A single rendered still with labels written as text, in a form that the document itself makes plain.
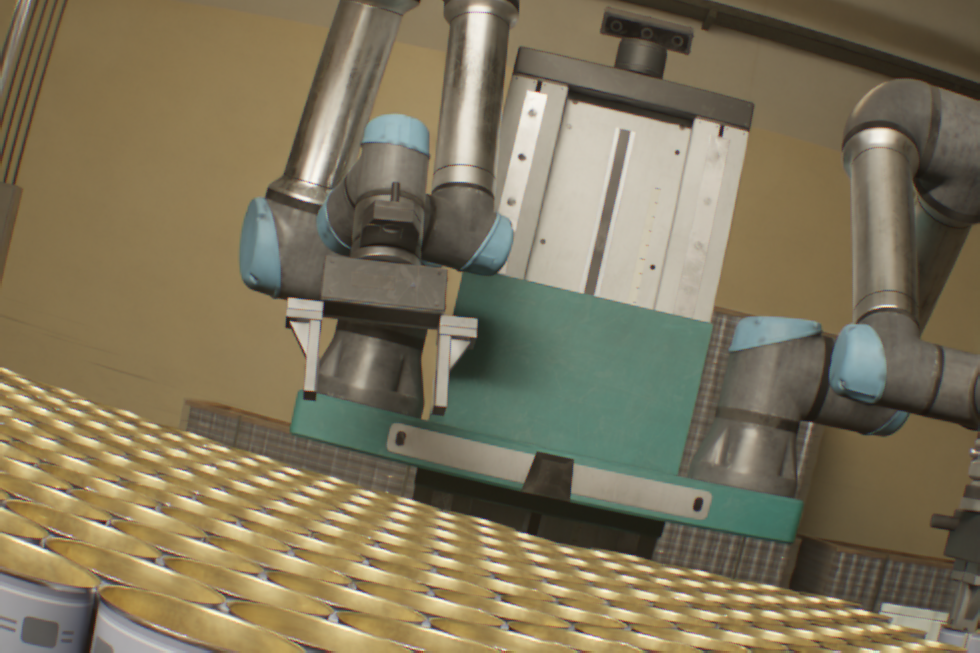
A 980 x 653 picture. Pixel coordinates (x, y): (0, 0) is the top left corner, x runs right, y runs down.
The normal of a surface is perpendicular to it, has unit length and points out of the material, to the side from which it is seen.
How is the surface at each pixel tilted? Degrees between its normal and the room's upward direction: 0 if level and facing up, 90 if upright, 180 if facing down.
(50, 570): 89
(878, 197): 57
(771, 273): 90
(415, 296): 67
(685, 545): 88
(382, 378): 73
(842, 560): 89
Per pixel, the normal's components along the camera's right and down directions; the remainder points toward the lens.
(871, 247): -0.58, -0.62
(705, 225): 0.00, -0.10
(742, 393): -0.57, -0.21
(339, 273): 0.15, -0.45
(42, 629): 0.68, 0.11
